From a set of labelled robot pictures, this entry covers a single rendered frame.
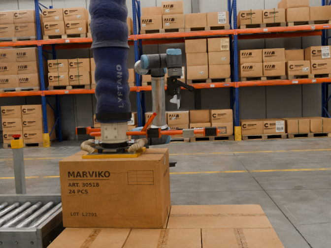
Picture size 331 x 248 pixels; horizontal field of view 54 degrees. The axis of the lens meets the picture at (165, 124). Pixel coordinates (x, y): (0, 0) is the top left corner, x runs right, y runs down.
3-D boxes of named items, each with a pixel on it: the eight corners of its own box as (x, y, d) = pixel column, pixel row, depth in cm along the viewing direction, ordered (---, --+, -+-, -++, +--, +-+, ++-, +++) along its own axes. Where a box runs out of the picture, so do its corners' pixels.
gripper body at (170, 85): (168, 96, 206) (167, 77, 206) (182, 96, 206) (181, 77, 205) (167, 96, 199) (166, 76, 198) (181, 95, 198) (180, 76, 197)
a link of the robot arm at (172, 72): (182, 69, 205) (181, 67, 196) (182, 77, 205) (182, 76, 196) (168, 70, 206) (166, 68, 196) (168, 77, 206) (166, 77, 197)
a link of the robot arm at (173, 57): (179, 49, 206) (182, 46, 197) (180, 69, 207) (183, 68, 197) (164, 49, 205) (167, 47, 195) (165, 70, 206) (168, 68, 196)
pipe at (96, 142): (82, 152, 198) (82, 142, 197) (95, 145, 222) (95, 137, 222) (138, 151, 194) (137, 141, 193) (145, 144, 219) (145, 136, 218)
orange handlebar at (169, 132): (72, 138, 207) (72, 132, 207) (88, 132, 237) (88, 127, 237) (220, 134, 197) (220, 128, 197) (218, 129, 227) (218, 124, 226)
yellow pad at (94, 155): (81, 158, 196) (81, 150, 196) (87, 155, 206) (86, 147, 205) (137, 158, 192) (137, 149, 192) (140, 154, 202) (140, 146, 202)
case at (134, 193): (62, 227, 195) (58, 161, 191) (87, 204, 234) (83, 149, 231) (163, 228, 187) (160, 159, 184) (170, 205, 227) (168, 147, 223)
